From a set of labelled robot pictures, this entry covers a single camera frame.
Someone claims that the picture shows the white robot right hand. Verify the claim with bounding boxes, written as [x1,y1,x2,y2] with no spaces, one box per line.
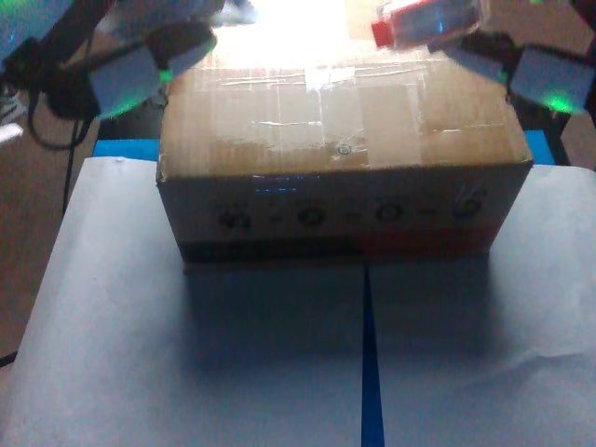
[458,0,495,30]

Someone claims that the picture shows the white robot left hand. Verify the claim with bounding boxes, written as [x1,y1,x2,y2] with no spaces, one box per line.
[100,0,229,46]

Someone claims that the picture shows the black metal box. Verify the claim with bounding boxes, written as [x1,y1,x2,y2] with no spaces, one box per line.
[96,95,169,142]

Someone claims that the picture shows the large taped cardboard box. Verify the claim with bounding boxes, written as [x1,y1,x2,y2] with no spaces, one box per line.
[156,18,535,276]

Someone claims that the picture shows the white paper sheet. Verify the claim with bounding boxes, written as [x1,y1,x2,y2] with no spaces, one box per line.
[0,156,369,447]
[370,163,596,447]

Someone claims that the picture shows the blue table mat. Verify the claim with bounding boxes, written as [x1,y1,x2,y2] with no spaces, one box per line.
[92,129,561,447]

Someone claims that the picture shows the thin black cable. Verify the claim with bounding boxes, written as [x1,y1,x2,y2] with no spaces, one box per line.
[61,118,94,213]

